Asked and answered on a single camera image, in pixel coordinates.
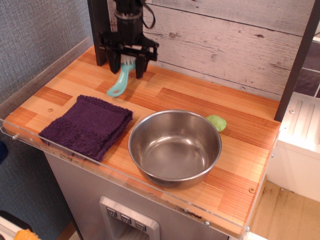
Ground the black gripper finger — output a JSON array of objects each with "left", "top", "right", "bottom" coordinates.
[
  {"left": 105, "top": 47, "right": 121, "bottom": 74},
  {"left": 135, "top": 53, "right": 150, "bottom": 79}
]

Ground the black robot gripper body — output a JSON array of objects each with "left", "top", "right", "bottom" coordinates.
[{"left": 99, "top": 18, "right": 159, "bottom": 61}]

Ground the teal brush with white bristles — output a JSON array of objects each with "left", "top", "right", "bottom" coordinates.
[{"left": 106, "top": 55, "right": 136, "bottom": 97}]

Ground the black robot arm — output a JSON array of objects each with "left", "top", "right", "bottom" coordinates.
[{"left": 98, "top": 0, "right": 159, "bottom": 79}]

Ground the purple folded towel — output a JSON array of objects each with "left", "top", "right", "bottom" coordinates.
[{"left": 39, "top": 95, "right": 133, "bottom": 162}]

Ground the stainless steel bowl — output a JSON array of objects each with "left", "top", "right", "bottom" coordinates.
[{"left": 128, "top": 109, "right": 222, "bottom": 189}]

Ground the green toy vegetable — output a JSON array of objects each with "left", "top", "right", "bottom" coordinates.
[{"left": 206, "top": 115, "right": 227, "bottom": 132}]

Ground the clear acrylic front guard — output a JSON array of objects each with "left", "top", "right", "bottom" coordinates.
[{"left": 0, "top": 120, "right": 251, "bottom": 240}]

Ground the grey toy fridge cabinet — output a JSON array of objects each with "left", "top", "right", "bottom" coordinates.
[{"left": 45, "top": 153, "right": 229, "bottom": 240}]

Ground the silver dispenser panel with buttons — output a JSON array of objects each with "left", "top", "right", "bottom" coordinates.
[{"left": 99, "top": 196, "right": 161, "bottom": 240}]

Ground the white toy sink unit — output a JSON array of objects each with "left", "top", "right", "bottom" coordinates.
[{"left": 266, "top": 92, "right": 320, "bottom": 201}]

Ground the orange object bottom left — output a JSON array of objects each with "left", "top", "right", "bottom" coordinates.
[{"left": 13, "top": 229, "right": 39, "bottom": 240}]

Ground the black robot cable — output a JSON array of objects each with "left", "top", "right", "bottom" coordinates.
[{"left": 141, "top": 2, "right": 156, "bottom": 30}]

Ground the dark grey left post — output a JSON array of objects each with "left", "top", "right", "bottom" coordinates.
[{"left": 87, "top": 0, "right": 114, "bottom": 70}]

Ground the dark grey post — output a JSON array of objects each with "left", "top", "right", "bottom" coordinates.
[
  {"left": 274, "top": 0, "right": 320, "bottom": 122},
  {"left": 87, "top": 0, "right": 114, "bottom": 70}
]

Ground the dark grey right post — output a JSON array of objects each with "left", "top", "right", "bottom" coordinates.
[{"left": 274, "top": 0, "right": 320, "bottom": 122}]

